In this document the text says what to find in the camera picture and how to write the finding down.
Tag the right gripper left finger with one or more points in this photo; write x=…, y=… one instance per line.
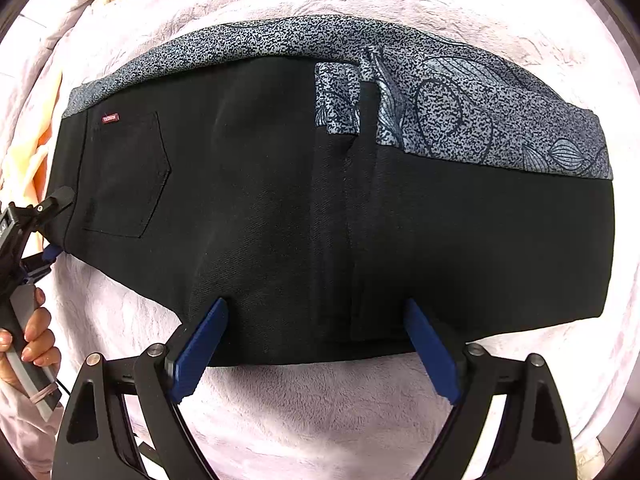
x=96, y=440

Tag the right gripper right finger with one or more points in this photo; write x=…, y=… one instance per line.
x=533, y=439

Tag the peach orange garment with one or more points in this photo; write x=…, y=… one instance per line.
x=24, y=166

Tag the pink sleeved forearm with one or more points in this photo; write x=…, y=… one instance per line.
x=32, y=438

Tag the person's left hand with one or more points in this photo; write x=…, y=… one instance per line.
x=40, y=346

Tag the black pants with patterned trim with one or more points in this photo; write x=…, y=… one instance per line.
x=322, y=174

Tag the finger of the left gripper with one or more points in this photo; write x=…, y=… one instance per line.
x=40, y=264
x=51, y=206

